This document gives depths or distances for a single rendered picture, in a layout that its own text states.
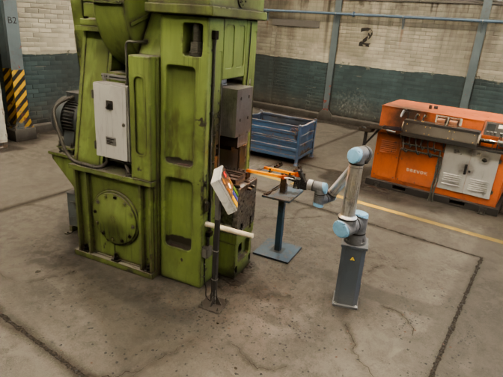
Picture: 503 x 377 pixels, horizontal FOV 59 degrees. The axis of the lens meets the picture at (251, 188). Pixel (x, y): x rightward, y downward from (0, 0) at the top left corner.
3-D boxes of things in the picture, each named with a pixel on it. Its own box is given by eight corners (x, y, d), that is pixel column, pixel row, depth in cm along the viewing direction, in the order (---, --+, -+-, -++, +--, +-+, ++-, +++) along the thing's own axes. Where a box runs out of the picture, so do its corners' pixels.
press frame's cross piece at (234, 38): (244, 76, 392) (247, 19, 376) (221, 80, 357) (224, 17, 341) (200, 71, 409) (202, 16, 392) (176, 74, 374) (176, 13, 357)
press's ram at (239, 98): (254, 129, 402) (257, 85, 388) (235, 138, 369) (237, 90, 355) (213, 123, 418) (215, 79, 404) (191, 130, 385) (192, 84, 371)
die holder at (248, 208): (254, 221, 432) (257, 177, 416) (236, 235, 399) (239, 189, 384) (204, 208, 453) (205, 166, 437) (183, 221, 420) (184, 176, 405)
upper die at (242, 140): (247, 143, 394) (248, 132, 390) (237, 147, 377) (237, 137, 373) (206, 135, 409) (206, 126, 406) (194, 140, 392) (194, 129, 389)
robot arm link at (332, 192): (371, 140, 346) (325, 194, 391) (362, 142, 338) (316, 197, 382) (381, 151, 342) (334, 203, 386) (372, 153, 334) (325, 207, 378)
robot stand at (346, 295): (358, 296, 404) (368, 238, 383) (357, 310, 384) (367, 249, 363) (334, 292, 409) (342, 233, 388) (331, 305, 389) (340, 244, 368)
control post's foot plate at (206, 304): (230, 301, 384) (231, 292, 381) (218, 315, 365) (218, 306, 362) (209, 294, 392) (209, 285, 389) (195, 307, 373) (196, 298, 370)
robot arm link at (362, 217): (369, 231, 372) (373, 212, 366) (358, 236, 360) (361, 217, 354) (354, 225, 382) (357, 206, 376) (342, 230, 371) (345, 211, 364)
